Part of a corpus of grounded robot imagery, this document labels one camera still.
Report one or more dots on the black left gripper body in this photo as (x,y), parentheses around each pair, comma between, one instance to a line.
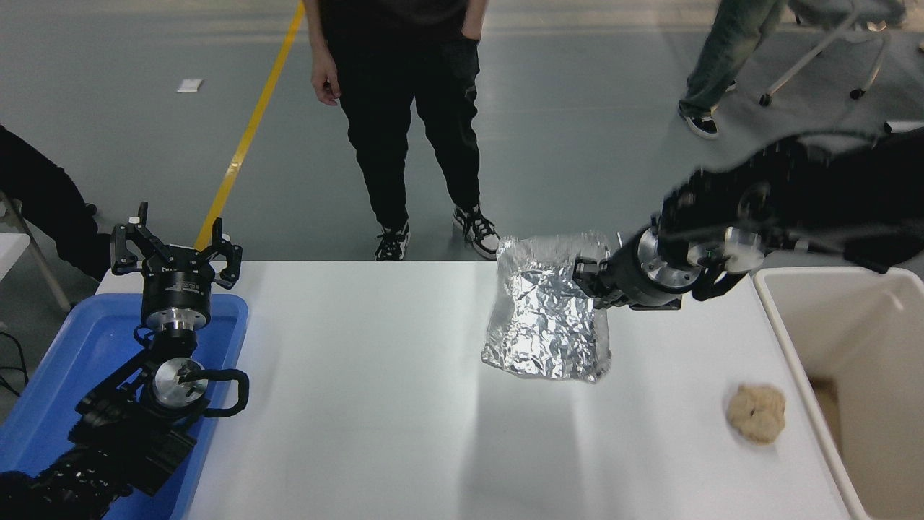
(177,285)

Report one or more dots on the blue plastic tray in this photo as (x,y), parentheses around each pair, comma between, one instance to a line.
(72,347)

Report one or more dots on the foil tray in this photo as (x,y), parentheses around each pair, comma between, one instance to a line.
(541,332)

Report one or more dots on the standing person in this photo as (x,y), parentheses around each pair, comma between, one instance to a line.
(404,108)

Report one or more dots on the walking person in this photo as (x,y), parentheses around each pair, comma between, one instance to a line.
(729,50)

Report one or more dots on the grey floor bar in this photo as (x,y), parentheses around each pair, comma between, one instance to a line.
(906,126)

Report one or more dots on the grey wheeled office chair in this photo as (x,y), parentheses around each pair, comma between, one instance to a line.
(823,43)

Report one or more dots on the grey metal chair leg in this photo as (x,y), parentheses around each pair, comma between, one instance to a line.
(36,260)

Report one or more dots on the seated person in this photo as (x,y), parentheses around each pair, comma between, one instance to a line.
(43,202)

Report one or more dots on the large pale bin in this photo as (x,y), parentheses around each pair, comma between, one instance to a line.
(866,347)

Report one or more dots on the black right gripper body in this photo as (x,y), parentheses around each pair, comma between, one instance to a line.
(626,278)

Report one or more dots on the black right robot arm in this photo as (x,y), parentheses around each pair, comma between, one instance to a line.
(794,202)

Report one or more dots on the person's right hand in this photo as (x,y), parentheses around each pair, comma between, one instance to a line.
(325,79)

